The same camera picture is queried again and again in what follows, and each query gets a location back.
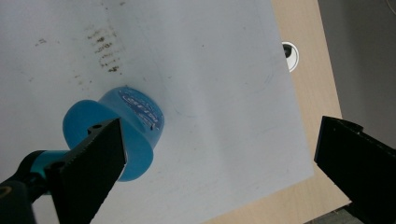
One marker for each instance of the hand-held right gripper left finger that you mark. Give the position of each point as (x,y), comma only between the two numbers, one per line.
(87,174)

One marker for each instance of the white foam board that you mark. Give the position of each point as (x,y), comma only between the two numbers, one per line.
(202,93)

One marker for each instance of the blue bottle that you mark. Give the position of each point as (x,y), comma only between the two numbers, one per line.
(137,137)

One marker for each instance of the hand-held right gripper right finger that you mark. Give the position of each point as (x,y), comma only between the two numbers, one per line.
(355,168)

